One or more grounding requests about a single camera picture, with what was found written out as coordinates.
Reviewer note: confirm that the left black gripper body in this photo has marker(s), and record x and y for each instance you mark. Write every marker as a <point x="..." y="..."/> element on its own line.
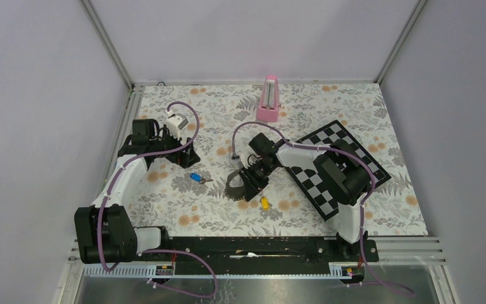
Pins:
<point x="168" y="142"/>

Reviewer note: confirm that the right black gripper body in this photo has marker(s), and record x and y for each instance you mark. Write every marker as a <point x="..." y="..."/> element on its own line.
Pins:
<point x="257" y="175"/>

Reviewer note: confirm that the yellow tagged key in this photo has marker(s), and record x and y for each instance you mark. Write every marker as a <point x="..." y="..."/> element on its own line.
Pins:
<point x="265" y="205"/>

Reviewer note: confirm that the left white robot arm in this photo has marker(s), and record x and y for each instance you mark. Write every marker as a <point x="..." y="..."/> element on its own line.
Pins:
<point x="104" y="227"/>

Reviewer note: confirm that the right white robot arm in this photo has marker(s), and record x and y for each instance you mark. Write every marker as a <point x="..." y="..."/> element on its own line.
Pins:
<point x="341" y="180"/>

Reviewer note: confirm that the blue tagged key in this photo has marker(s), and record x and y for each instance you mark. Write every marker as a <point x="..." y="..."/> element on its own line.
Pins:
<point x="200" y="179"/>

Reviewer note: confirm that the floral patterned table mat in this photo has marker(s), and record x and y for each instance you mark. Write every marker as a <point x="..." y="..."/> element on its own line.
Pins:
<point x="222" y="117"/>

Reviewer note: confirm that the black white chessboard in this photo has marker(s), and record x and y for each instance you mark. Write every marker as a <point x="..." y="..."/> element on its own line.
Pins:
<point x="311" y="183"/>

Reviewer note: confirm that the pink metronome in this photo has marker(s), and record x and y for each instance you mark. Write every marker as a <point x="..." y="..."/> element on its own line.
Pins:
<point x="269" y="103"/>

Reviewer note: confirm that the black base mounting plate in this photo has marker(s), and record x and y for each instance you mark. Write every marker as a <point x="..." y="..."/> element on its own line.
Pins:
<point x="298" y="256"/>

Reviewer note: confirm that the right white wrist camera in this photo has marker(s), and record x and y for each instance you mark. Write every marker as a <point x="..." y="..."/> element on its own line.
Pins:
<point x="236" y="162"/>

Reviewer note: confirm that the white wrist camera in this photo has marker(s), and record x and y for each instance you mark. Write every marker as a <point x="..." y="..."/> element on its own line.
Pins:
<point x="236" y="162"/>
<point x="175" y="123"/>

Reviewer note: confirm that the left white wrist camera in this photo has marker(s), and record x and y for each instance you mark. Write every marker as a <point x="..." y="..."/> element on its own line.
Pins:
<point x="175" y="123"/>

